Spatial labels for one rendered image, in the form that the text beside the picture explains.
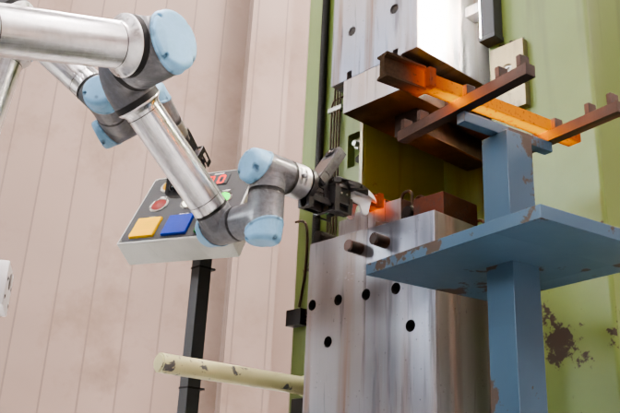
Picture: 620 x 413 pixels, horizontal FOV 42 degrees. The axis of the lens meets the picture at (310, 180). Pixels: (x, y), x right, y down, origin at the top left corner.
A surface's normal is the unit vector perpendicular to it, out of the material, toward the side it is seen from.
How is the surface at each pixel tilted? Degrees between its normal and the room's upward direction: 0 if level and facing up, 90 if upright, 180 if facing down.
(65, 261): 90
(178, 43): 88
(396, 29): 90
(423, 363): 90
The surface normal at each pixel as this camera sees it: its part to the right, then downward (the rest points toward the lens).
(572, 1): -0.74, -0.28
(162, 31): 0.81, -0.22
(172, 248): -0.23, 0.63
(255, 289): 0.28, -0.34
